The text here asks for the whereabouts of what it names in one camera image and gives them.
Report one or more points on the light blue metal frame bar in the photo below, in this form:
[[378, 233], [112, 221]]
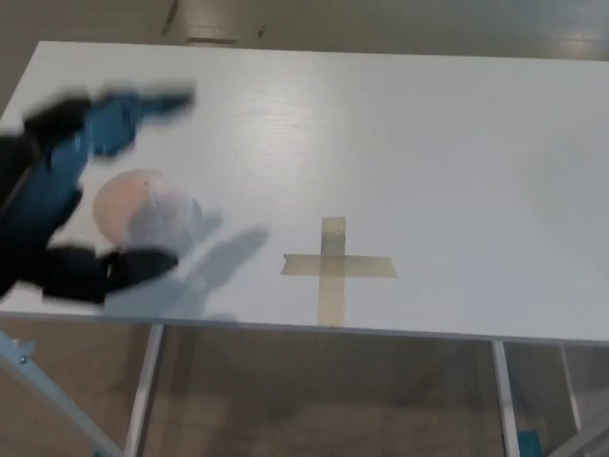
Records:
[[43, 385]]

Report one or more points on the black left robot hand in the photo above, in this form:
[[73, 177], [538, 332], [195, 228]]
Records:
[[52, 181]]

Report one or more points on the white metal table leg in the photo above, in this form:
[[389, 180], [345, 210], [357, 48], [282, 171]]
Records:
[[506, 404], [572, 390], [145, 395]]

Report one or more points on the teal tape piece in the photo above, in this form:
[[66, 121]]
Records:
[[529, 443]]

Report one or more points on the long beige tape strip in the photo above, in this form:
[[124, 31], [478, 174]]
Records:
[[332, 304]]

